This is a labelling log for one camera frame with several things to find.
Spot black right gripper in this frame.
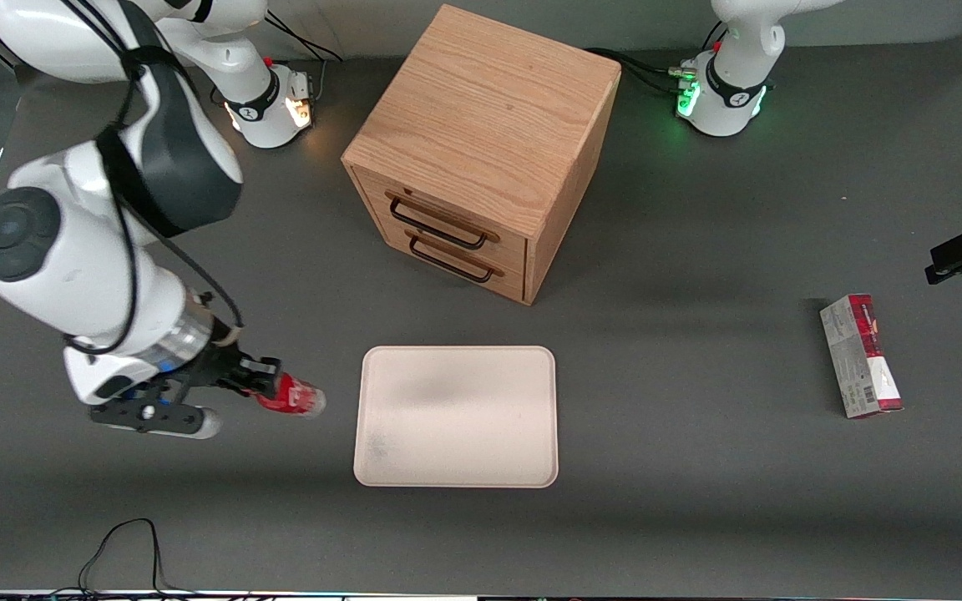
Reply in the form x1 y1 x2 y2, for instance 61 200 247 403
174 338 284 401

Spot red soda can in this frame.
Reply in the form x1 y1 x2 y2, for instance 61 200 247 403
256 375 327 418

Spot beige plastic tray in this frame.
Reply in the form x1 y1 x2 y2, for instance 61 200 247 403
353 346 559 489

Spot red plaid cardboard box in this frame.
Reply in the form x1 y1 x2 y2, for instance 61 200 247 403
819 294 904 419

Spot wooden drawer front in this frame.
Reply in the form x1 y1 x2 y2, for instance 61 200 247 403
358 169 530 270
381 221 529 303

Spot wooden two-drawer cabinet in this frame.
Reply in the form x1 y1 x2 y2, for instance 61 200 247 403
341 4 622 306

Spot black cable along right arm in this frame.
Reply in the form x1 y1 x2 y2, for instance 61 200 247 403
59 0 246 356

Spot black looped cable on table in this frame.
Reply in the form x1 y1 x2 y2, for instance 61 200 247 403
47 518 198 598

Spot black metal drawer handle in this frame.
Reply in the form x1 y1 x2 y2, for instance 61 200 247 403
404 230 505 285
385 190 501 250

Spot black cable at right arm base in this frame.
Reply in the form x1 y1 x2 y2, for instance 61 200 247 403
264 8 345 101

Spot black cables at left arm base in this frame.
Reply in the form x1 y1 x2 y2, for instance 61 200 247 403
585 46 701 98

